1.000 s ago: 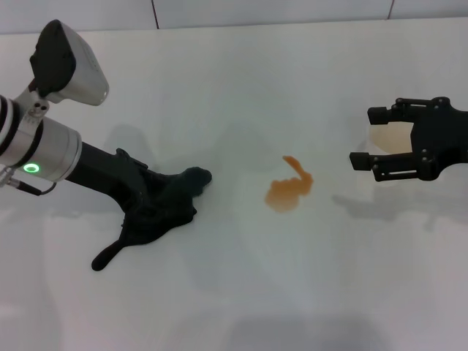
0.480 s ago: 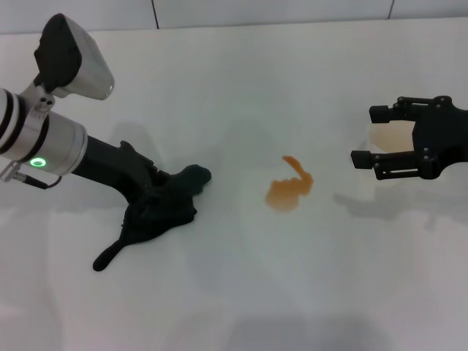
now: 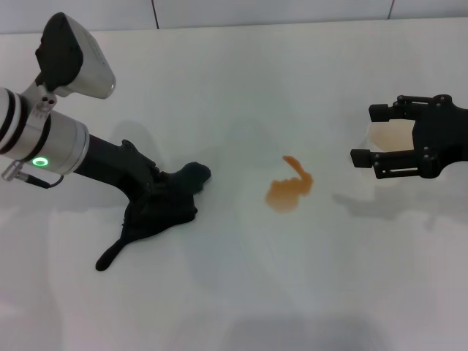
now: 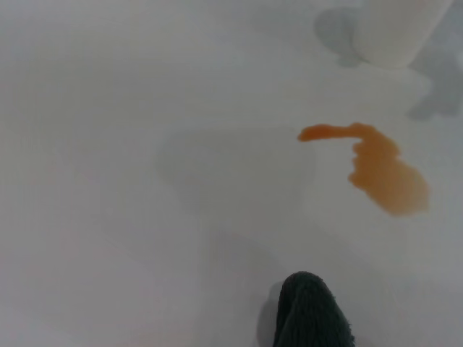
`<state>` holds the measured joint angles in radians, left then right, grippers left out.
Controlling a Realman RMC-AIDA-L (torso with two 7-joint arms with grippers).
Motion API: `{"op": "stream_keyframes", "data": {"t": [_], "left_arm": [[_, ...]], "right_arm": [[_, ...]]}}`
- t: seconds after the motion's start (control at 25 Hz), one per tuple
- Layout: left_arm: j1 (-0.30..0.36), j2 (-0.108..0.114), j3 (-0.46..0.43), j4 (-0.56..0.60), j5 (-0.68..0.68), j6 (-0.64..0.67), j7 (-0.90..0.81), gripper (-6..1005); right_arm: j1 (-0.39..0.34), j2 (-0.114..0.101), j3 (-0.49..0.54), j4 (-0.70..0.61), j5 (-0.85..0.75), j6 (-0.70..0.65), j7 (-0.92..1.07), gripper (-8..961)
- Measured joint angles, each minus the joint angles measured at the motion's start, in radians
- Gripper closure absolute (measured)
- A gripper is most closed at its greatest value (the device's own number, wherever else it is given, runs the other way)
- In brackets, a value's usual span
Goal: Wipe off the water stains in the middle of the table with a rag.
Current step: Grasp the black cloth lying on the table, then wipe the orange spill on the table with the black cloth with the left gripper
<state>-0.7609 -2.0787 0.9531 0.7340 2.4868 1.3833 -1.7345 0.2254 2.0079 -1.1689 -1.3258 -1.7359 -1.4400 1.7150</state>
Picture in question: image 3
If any dark blue rag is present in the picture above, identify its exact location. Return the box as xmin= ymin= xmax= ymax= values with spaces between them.
xmin=95 ymin=161 xmax=214 ymax=273

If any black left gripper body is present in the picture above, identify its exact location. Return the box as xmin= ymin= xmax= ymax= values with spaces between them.
xmin=78 ymin=133 xmax=165 ymax=206

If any orange liquid stain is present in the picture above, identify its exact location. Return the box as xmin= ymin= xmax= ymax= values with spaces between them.
xmin=264 ymin=155 xmax=315 ymax=214

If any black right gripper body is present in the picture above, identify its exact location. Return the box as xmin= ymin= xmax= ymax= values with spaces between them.
xmin=410 ymin=93 xmax=468 ymax=180

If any white paper cup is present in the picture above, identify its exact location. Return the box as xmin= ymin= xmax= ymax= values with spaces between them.
xmin=361 ymin=120 xmax=418 ymax=181

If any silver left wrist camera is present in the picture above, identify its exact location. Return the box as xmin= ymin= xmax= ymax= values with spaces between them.
xmin=34 ymin=11 xmax=118 ymax=100

